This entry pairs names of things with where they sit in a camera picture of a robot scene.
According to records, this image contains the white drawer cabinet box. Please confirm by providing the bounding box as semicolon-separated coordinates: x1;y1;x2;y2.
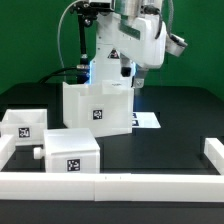
62;80;134;137

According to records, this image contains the white marker sheet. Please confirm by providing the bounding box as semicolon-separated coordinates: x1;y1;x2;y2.
132;112;160;128

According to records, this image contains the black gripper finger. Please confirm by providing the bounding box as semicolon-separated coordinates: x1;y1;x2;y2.
133;67;148;88
121;57;131;77

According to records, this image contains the white left fence block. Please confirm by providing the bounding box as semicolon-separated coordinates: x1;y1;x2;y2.
0;134;15;171

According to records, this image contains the white front fence bar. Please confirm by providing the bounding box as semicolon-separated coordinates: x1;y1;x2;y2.
0;172;224;203

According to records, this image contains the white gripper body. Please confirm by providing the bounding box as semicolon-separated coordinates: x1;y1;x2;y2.
114;14;187;69

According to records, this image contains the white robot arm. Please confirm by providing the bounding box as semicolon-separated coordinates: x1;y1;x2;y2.
87;0;187;88

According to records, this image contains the white right fence block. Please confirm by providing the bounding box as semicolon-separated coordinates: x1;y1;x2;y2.
204;138;224;176

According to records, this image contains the grey cable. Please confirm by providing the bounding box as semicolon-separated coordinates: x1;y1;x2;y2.
56;0;88;69

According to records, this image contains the white drawer with knob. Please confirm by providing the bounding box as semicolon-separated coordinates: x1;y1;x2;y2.
33;128;100;173

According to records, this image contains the white fence block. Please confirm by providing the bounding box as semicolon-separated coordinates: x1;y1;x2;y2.
204;138;224;176
0;134;15;171

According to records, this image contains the white open drawer tray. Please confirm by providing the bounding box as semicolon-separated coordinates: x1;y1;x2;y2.
0;109;48;146

